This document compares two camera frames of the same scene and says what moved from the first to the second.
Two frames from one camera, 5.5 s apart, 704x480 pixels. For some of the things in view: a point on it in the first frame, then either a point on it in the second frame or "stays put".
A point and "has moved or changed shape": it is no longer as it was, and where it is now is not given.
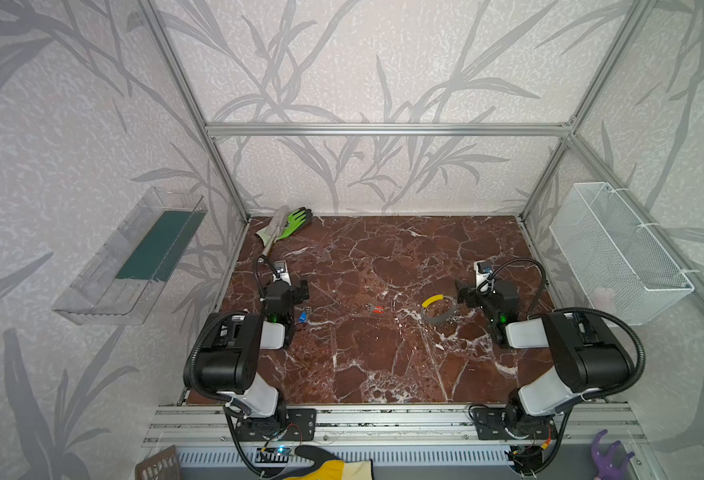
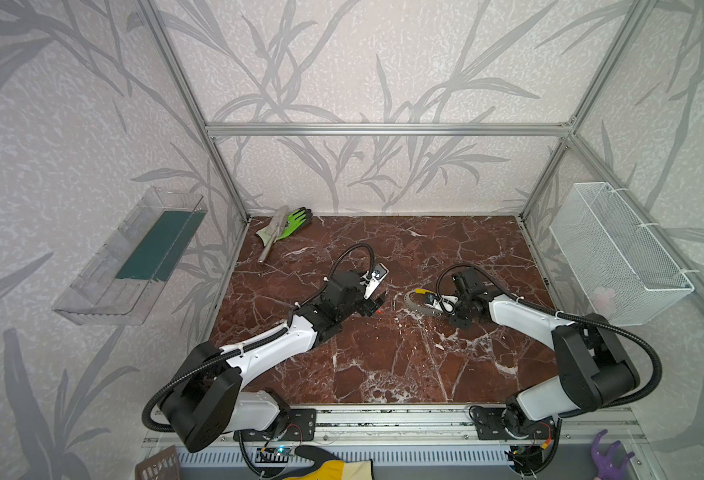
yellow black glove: x=328 y=468 stays put
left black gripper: x=295 y=291 → x=363 y=294
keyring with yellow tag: x=431 y=299 has moved or changed shape
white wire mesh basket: x=625 y=268 stays put
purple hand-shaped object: x=606 y=467 stays put
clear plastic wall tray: x=120 y=282 stays put
